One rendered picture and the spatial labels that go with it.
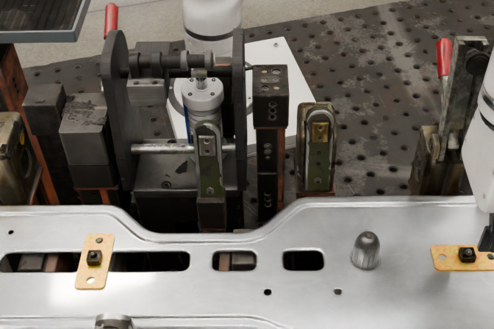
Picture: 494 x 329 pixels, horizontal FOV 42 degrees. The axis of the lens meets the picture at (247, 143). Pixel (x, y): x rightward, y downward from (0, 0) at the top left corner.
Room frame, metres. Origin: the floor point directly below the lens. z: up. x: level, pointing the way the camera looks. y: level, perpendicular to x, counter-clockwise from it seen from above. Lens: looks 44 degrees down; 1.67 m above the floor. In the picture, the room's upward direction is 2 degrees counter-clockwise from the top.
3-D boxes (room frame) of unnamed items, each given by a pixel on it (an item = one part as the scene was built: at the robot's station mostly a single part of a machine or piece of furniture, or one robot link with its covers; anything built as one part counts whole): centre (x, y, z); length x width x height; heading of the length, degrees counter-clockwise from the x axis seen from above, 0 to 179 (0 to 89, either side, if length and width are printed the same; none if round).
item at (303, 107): (0.67, -0.10, 0.88); 0.11 x 0.09 x 0.37; 178
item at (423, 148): (0.64, -0.27, 0.88); 0.07 x 0.06 x 0.35; 178
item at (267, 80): (0.69, -0.04, 0.91); 0.07 x 0.05 x 0.42; 178
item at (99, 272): (0.49, 0.20, 1.01); 0.08 x 0.04 x 0.01; 178
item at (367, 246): (0.47, -0.14, 1.02); 0.03 x 0.03 x 0.07
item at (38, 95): (0.70, 0.28, 0.90); 0.05 x 0.05 x 0.40; 88
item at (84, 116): (0.68, 0.22, 0.89); 0.13 x 0.11 x 0.38; 178
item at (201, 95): (0.69, 0.09, 0.94); 0.18 x 0.13 x 0.49; 88
